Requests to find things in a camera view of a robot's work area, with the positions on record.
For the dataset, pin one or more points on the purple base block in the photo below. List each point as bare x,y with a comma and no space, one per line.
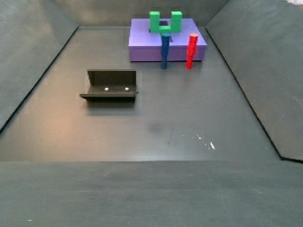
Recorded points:
145,44

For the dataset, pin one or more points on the red cylindrical peg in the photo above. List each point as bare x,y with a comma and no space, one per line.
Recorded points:
191,50

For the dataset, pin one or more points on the green U-shaped block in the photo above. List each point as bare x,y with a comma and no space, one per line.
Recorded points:
165,26

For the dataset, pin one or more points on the blue cylindrical peg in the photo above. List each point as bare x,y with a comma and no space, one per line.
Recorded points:
165,38

